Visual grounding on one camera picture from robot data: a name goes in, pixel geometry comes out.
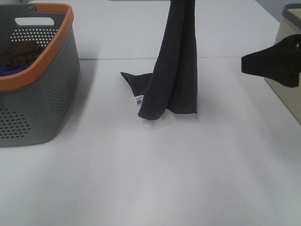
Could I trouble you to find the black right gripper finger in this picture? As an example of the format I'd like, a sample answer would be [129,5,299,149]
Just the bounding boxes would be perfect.
[241,34,301,88]

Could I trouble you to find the beige fabric storage box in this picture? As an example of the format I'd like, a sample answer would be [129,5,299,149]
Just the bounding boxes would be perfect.
[265,3,301,122]

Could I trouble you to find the brown towel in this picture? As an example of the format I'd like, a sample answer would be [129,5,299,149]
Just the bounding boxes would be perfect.
[0,41,45,66]

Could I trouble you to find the blue towel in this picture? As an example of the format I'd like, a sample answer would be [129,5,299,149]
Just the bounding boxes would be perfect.
[0,65,29,77]

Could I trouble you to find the grey basket with orange rim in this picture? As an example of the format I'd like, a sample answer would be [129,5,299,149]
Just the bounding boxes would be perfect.
[0,3,80,147]

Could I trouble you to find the dark navy towel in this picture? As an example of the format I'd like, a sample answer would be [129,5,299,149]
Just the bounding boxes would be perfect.
[121,0,198,120]

